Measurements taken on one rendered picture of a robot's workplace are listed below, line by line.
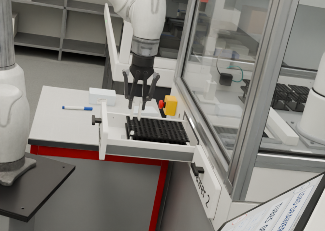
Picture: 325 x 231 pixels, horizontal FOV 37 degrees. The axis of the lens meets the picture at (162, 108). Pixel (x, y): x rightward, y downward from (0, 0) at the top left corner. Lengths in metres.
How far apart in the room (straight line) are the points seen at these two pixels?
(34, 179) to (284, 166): 0.79
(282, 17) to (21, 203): 0.90
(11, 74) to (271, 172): 0.91
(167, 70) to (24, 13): 3.68
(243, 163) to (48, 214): 1.05
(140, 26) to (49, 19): 4.53
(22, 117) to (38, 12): 4.54
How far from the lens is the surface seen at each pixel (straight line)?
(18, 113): 1.54
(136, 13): 1.57
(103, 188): 2.05
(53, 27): 6.07
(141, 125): 1.82
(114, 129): 1.91
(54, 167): 1.71
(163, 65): 2.58
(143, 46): 1.58
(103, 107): 1.85
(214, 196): 1.45
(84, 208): 2.10
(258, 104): 1.25
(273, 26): 1.23
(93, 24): 6.04
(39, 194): 1.55
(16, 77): 1.71
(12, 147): 1.57
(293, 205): 0.98
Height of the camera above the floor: 1.60
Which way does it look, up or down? 20 degrees down
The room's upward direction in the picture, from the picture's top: 11 degrees clockwise
